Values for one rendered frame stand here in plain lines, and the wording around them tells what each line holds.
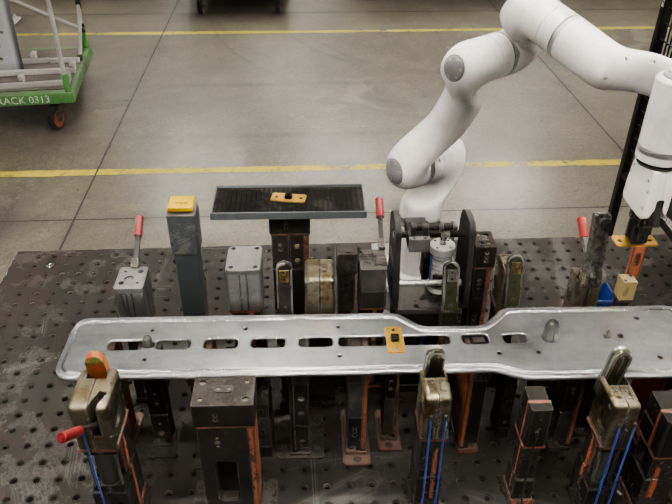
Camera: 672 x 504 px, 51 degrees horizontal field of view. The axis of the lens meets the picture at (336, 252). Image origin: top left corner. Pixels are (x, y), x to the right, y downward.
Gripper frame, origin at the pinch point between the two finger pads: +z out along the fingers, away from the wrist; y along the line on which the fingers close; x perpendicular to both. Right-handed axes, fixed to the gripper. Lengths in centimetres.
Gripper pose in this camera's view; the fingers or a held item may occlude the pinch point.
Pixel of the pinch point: (637, 230)
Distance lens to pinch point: 151.9
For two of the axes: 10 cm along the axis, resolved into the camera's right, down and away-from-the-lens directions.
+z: 0.0, 8.3, 5.6
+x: 10.0, -0.2, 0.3
